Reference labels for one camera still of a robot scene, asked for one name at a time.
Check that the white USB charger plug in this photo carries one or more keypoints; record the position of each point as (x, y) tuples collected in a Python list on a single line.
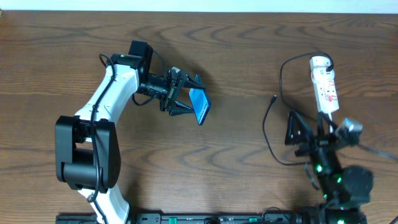
[(319, 61)]

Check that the blue Galaxy smartphone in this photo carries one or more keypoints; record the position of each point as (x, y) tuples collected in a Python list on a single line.
[(201, 104)]

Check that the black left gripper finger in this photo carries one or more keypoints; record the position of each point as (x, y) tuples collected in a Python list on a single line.
[(178, 108), (194, 83)]

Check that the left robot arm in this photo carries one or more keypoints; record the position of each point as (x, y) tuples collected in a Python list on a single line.
[(87, 155)]

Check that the white power strip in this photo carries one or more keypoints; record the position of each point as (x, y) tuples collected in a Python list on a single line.
[(325, 90)]

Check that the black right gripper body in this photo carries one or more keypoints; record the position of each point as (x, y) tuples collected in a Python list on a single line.
[(313, 145)]

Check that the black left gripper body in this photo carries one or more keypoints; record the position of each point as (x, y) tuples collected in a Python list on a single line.
[(171, 90)]

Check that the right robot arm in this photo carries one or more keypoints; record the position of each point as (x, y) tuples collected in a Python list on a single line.
[(345, 189)]

